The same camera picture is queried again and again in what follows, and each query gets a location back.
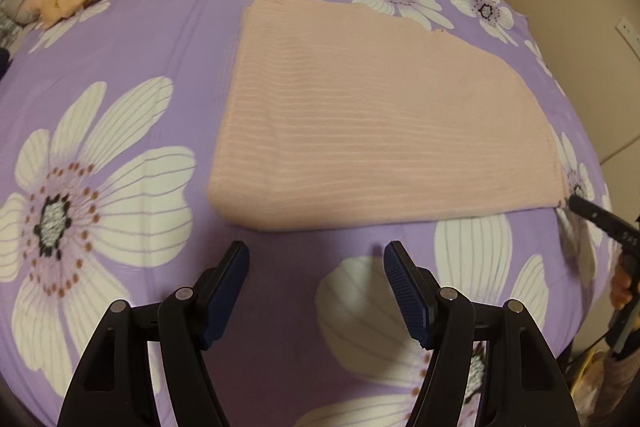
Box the purple floral blanket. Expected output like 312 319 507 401
0 0 613 427

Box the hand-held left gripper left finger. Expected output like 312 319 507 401
57 241 250 427

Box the person's right forearm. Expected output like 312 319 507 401
602 347 640 427

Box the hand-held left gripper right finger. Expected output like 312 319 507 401
383 241 581 427

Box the white wall socket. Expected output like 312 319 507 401
616 18 640 48

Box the pink knit sweater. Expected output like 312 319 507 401
207 0 571 233

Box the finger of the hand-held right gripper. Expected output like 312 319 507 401
569 193 619 238

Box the person's right hand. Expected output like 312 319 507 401
612 264 633 313

